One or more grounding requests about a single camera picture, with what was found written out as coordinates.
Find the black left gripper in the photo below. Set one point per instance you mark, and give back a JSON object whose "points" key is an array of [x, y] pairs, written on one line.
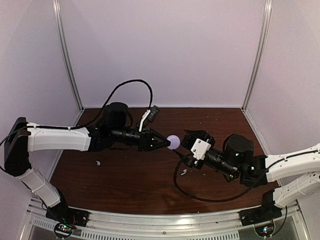
{"points": [[146, 143]]}

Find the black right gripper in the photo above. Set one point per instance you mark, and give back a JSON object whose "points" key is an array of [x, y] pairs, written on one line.
{"points": [[202, 135]]}

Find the purple round charging case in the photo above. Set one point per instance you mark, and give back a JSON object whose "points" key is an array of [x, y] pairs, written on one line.
{"points": [[174, 142]]}

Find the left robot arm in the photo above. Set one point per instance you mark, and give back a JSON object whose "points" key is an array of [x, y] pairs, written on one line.
{"points": [[25, 137]]}

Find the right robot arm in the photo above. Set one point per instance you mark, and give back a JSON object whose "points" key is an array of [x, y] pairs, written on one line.
{"points": [[236, 160]]}

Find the right circuit board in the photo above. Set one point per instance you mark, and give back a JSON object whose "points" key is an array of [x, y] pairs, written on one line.
{"points": [[265, 230]]}

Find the circuit board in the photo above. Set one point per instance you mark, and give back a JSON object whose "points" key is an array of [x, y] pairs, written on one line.
{"points": [[63, 230], [265, 230]]}

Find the left circuit board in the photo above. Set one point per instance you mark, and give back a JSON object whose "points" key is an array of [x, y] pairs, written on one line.
{"points": [[63, 230]]}

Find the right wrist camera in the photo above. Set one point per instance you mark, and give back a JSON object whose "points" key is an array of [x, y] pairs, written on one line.
{"points": [[196, 146]]}

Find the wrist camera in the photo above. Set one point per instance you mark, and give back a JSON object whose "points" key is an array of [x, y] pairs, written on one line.
{"points": [[196, 146], [148, 117]]}

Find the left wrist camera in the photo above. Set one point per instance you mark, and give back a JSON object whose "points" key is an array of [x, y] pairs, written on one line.
{"points": [[148, 117]]}

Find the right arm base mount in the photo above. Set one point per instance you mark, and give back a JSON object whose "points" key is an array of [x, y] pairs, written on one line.
{"points": [[259, 214]]}

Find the front aluminium rail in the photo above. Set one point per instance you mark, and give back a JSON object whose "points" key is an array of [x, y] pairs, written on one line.
{"points": [[223, 225]]}

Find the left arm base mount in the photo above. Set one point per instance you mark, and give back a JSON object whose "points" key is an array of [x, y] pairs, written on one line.
{"points": [[68, 215]]}

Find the right aluminium frame post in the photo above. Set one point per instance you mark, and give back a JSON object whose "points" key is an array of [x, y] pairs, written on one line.
{"points": [[264, 31]]}

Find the aluminium frame post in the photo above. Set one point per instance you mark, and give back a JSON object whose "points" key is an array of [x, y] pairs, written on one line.
{"points": [[264, 31], [65, 53]]}

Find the left aluminium frame post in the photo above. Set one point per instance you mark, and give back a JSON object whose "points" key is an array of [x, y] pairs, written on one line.
{"points": [[65, 53]]}

